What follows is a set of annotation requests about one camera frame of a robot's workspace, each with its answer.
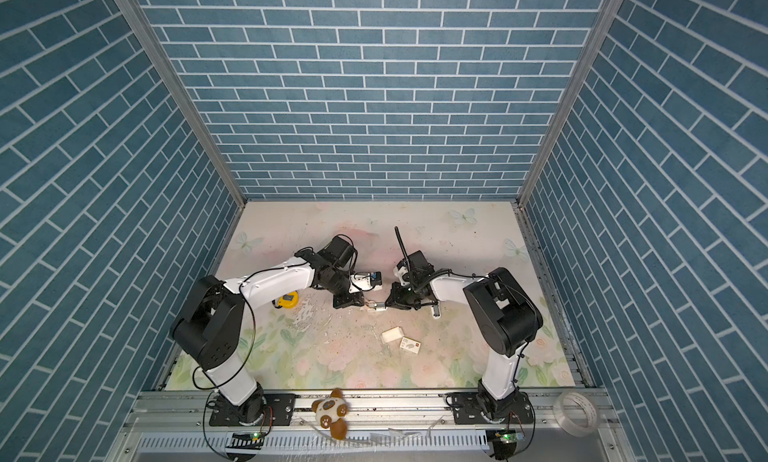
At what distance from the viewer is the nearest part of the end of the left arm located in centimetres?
67

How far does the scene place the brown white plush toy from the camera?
707 mm

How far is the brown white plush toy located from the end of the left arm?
0.23 meters

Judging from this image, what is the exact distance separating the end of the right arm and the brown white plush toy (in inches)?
11.3

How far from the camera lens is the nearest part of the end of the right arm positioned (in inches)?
28.6
